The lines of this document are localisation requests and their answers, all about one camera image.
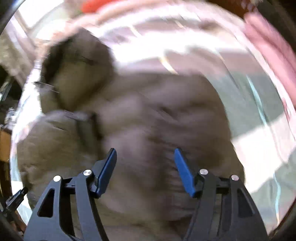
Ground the beige lace curtain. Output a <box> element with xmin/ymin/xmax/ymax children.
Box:
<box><xmin>1</xmin><ymin>27</ymin><xmax>36</xmax><ymax>85</ymax></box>

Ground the olive green down jacket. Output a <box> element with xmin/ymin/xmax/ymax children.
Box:
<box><xmin>17</xmin><ymin>29</ymin><xmax>244</xmax><ymax>240</ymax></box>

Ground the patchwork bed quilt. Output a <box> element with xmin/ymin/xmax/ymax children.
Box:
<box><xmin>11</xmin><ymin>1</ymin><xmax>295</xmax><ymax>232</ymax></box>

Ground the pink folded garment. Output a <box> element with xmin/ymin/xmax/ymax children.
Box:
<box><xmin>243</xmin><ymin>13</ymin><xmax>295</xmax><ymax>105</ymax></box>

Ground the orange carrot plush toy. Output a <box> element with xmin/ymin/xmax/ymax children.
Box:
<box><xmin>80</xmin><ymin>0</ymin><xmax>113</xmax><ymax>13</ymax></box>

